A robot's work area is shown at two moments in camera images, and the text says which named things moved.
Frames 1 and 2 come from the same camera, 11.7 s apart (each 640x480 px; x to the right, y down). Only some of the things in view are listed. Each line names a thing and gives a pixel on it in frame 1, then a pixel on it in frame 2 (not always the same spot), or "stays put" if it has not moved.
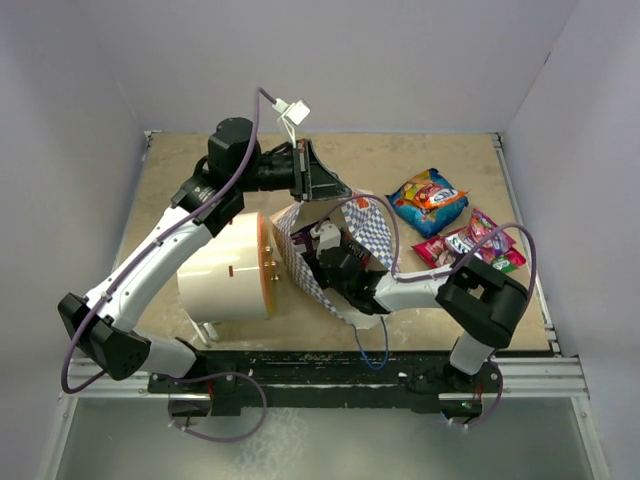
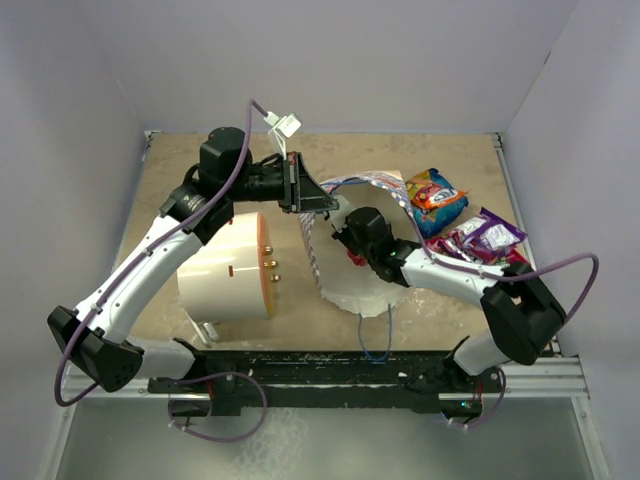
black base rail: x=250 y=382 stays put
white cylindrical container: x=233 y=278 stays put
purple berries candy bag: x=303 y=236 → x=491 y=231
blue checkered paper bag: x=362 y=223 → x=345 y=281
